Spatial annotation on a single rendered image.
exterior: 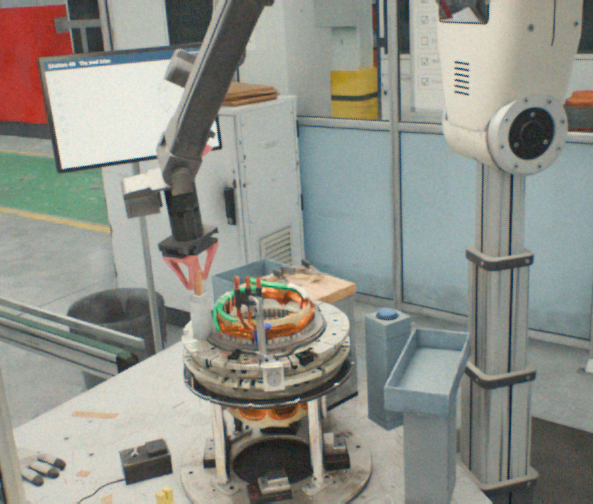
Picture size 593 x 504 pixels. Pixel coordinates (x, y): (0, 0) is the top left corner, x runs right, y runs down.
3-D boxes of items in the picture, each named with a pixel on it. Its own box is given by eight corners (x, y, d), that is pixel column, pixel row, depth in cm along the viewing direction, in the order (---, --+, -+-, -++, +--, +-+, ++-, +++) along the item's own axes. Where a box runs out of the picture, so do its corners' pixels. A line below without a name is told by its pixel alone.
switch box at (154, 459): (121, 469, 164) (117, 446, 162) (167, 458, 167) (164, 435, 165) (126, 485, 158) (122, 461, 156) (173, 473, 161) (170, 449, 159)
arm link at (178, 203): (195, 176, 134) (191, 166, 139) (155, 183, 133) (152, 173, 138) (202, 213, 137) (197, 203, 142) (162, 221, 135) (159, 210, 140)
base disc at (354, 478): (140, 474, 159) (140, 470, 159) (272, 397, 187) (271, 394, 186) (281, 554, 134) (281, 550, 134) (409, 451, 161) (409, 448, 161)
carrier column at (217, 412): (215, 487, 152) (205, 391, 146) (225, 480, 154) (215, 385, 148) (224, 491, 151) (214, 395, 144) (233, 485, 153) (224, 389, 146)
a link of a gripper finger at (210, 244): (173, 288, 144) (164, 242, 140) (195, 272, 150) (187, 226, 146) (203, 294, 141) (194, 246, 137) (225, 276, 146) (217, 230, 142)
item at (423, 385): (448, 539, 137) (448, 394, 128) (387, 529, 141) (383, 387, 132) (469, 461, 159) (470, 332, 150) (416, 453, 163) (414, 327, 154)
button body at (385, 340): (387, 431, 171) (385, 325, 163) (367, 418, 177) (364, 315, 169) (412, 421, 175) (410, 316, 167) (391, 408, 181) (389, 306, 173)
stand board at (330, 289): (236, 296, 182) (235, 287, 181) (296, 274, 193) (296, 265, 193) (294, 319, 167) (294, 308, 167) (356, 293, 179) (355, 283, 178)
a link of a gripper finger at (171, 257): (167, 292, 143) (158, 245, 139) (190, 275, 148) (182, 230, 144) (198, 298, 139) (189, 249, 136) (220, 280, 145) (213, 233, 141)
